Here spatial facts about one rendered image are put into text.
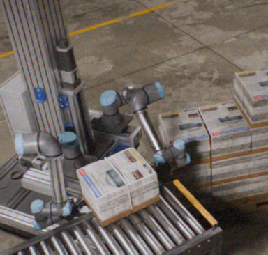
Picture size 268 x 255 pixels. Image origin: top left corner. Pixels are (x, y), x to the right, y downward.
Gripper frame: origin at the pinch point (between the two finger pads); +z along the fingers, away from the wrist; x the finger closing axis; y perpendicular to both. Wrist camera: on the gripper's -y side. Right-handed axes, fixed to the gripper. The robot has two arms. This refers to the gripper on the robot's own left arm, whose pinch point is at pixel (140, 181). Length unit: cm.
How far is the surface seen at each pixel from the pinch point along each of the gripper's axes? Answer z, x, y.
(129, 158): 6.9, 4.3, 25.3
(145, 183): 7.4, 23.6, 20.7
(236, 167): -76, 0, -27
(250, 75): -103, -22, 28
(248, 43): -262, -218, -78
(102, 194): 32.7, 21.5, 24.9
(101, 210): 35.6, 23.3, 15.1
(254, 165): -88, 4, -28
